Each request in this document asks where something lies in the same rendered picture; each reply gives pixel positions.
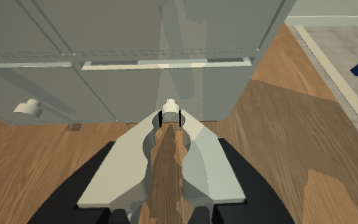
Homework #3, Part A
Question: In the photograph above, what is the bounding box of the grey chest of drawers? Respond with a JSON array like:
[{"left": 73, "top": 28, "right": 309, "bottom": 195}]
[{"left": 0, "top": 0, "right": 297, "bottom": 126}]

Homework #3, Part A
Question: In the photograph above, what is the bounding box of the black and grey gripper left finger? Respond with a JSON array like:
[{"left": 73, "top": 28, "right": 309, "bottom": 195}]
[{"left": 27, "top": 110, "right": 163, "bottom": 224}]

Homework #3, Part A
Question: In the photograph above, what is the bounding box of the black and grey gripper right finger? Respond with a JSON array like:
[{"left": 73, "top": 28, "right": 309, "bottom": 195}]
[{"left": 179, "top": 109, "right": 295, "bottom": 224}]

